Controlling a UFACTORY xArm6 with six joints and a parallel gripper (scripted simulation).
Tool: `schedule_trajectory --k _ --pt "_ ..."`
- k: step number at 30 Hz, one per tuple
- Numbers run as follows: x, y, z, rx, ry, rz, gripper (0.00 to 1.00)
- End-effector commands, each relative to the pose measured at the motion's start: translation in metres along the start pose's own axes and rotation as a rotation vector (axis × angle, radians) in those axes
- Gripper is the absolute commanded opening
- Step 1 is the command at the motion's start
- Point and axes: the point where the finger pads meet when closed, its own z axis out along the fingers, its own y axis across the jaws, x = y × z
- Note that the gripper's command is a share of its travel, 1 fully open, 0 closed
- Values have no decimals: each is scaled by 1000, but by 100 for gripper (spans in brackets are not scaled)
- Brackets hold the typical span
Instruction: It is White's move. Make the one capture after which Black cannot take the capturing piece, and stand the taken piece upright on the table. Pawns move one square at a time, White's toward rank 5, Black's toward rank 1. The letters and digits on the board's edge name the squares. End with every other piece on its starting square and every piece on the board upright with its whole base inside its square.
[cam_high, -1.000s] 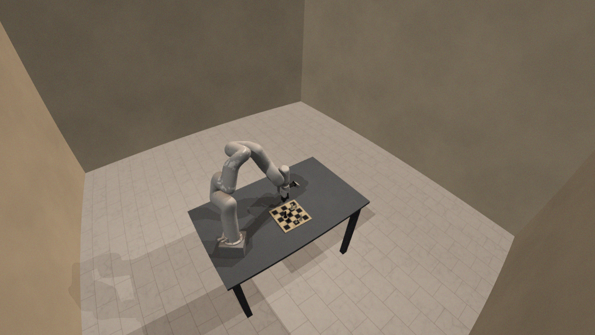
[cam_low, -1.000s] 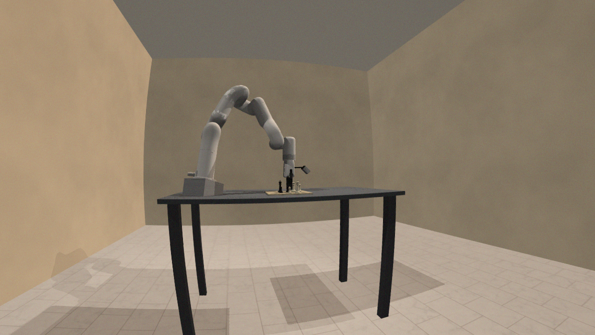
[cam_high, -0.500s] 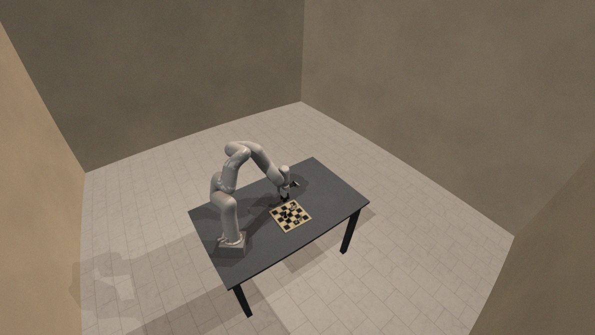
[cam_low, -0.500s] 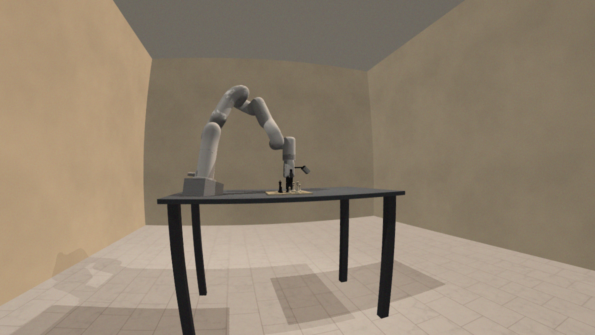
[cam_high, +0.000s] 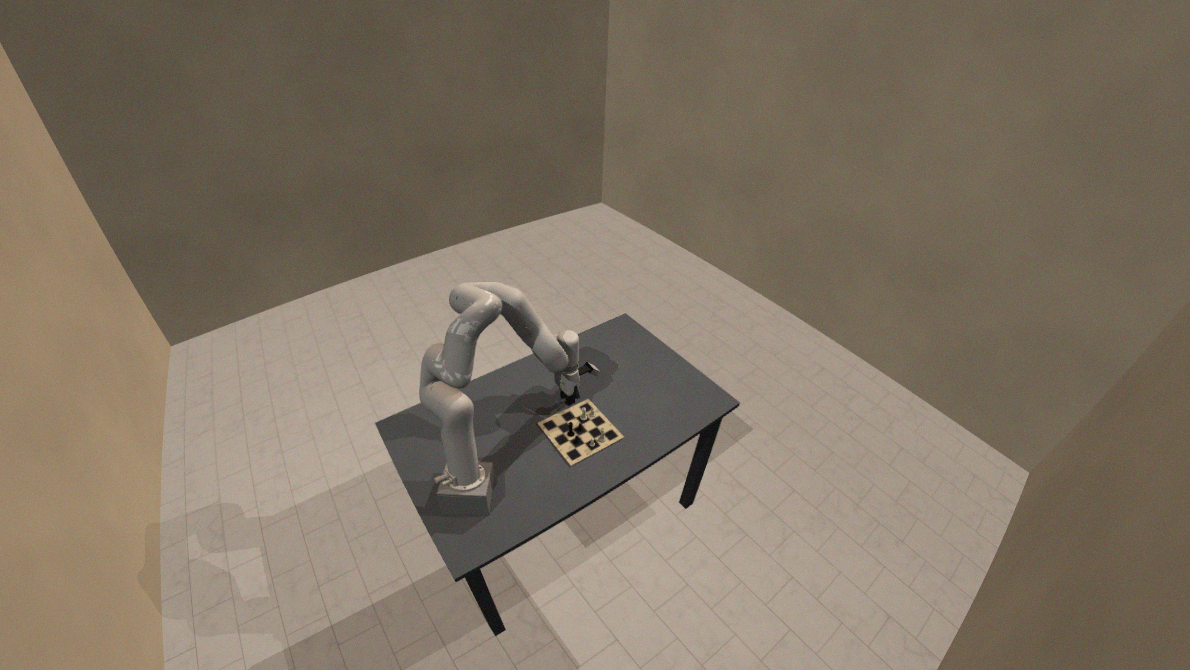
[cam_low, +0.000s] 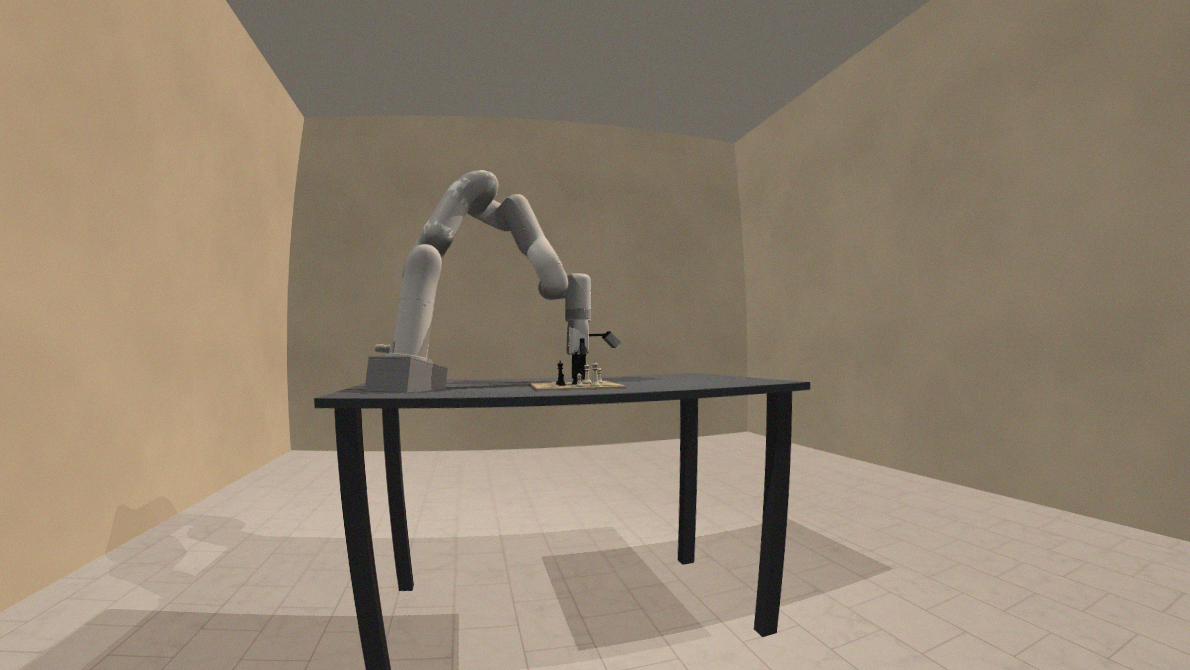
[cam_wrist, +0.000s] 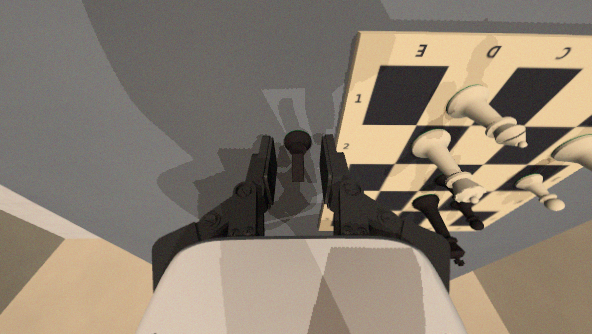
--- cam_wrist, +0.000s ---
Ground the cream and black chessboard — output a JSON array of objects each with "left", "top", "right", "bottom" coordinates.
[{"left": 335, "top": 31, "right": 592, "bottom": 231}]

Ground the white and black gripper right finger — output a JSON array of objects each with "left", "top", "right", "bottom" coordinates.
[{"left": 319, "top": 134, "right": 451, "bottom": 294}]

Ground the white chess bishop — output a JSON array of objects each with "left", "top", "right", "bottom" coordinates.
[{"left": 446, "top": 84, "right": 527, "bottom": 148}]

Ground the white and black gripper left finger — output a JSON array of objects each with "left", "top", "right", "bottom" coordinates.
[{"left": 152, "top": 136, "right": 277, "bottom": 293}]

